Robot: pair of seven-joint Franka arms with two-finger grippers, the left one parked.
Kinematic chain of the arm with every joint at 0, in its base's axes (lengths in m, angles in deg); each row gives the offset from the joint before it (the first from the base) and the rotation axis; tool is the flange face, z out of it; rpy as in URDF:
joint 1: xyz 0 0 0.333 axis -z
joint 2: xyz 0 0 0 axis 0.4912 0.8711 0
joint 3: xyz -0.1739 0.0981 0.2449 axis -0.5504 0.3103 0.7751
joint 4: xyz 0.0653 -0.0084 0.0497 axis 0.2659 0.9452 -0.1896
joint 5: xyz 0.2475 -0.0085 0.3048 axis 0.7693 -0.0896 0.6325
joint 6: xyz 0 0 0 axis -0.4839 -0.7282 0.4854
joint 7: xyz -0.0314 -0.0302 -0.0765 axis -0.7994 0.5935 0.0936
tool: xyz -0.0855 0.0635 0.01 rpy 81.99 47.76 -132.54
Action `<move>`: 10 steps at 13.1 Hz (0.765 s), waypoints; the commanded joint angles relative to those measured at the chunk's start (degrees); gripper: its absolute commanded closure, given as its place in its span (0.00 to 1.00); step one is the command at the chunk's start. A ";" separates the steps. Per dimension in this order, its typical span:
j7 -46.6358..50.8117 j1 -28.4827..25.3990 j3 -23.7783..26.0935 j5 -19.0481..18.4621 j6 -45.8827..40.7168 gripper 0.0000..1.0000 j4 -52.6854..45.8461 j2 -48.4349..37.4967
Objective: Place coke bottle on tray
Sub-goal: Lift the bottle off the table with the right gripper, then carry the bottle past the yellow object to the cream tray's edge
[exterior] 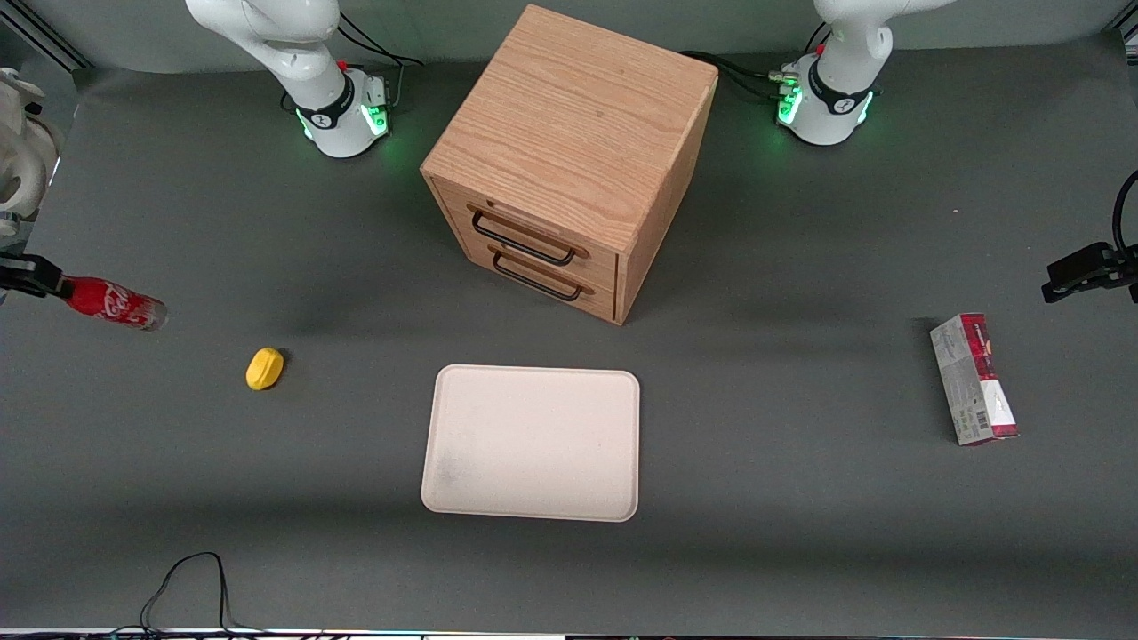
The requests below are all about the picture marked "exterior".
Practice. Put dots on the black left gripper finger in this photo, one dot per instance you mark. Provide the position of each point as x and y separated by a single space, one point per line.
1080 267

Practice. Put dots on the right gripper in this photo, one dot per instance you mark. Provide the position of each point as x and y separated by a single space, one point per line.
27 273

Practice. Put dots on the red coke bottle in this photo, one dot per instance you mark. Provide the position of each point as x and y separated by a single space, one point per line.
111 302

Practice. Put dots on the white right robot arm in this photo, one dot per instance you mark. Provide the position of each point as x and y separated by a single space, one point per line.
293 53

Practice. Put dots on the beige rectangular tray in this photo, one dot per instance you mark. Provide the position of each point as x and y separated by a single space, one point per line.
533 444

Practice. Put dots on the red plaid cookie box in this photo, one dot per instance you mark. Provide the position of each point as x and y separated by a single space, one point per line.
973 378

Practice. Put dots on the yellow lemon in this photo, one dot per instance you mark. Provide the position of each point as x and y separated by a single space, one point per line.
264 369

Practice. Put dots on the wooden drawer front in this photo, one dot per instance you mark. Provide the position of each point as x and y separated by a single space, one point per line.
605 267
605 302

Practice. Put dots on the wooden drawer cabinet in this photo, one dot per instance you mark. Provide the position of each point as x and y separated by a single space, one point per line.
578 124

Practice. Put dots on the aluminium frame rail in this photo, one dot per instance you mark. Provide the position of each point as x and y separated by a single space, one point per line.
1129 36
53 49

